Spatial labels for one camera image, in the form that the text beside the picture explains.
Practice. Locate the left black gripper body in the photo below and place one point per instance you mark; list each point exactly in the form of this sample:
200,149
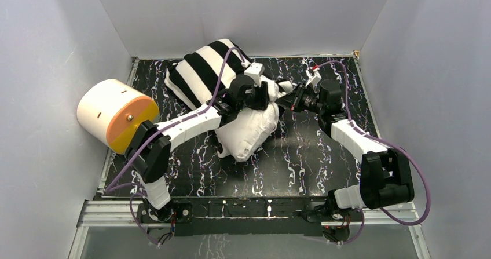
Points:
263,97

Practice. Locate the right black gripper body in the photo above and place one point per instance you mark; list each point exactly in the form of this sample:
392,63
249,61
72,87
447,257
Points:
310,102

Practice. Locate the white pillow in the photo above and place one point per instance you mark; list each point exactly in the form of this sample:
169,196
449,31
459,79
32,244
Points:
244,135

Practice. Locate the black white striped pillowcase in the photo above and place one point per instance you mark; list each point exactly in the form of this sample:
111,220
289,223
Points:
194,78

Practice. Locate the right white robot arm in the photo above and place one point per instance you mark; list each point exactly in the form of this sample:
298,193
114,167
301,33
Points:
385,172

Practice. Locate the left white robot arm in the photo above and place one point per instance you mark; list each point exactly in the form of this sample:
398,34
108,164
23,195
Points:
151,146

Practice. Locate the white orange cylinder roll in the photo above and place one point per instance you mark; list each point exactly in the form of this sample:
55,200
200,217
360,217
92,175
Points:
111,111

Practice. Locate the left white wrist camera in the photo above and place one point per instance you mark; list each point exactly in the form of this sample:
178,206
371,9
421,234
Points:
254,70

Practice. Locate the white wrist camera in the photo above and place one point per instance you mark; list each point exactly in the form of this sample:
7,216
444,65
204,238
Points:
254,70
314,76

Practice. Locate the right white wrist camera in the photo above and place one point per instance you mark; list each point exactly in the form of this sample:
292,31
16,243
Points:
314,76

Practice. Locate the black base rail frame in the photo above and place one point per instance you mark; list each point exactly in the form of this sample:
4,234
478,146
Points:
311,217

